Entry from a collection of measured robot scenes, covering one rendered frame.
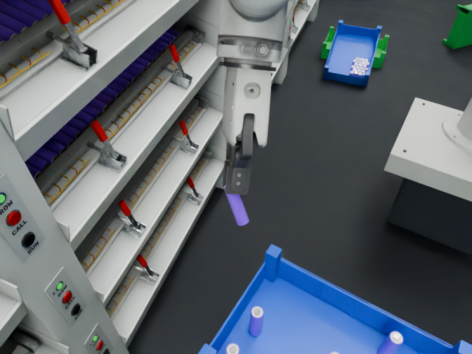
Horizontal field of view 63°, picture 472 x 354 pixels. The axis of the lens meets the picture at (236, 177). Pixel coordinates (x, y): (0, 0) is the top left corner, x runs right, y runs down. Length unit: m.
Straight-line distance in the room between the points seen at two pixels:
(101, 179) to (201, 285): 0.55
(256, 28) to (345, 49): 1.57
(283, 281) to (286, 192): 0.69
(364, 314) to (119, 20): 0.59
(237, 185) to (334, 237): 0.75
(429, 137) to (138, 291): 0.84
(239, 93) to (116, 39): 0.23
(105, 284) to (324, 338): 0.41
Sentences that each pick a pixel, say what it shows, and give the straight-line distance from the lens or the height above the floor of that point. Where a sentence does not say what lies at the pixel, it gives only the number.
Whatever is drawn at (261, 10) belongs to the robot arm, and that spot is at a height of 0.82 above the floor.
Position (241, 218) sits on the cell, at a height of 0.54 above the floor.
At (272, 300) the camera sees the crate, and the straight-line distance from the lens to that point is 0.65.
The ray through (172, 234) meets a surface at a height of 0.14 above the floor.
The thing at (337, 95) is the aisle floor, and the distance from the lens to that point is 1.82.
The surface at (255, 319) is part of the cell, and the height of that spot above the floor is 0.46.
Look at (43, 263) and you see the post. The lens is 0.59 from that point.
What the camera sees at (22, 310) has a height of 0.50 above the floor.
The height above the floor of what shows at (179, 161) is 0.33.
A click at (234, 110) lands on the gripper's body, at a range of 0.48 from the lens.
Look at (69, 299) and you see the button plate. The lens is 0.66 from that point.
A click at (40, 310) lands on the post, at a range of 0.63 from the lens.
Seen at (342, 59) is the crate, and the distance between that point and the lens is 1.99.
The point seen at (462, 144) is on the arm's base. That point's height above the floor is 0.34.
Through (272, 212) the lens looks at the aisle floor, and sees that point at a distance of 1.27.
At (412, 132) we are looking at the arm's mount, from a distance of 1.13.
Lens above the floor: 0.99
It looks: 46 degrees down
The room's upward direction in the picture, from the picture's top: straight up
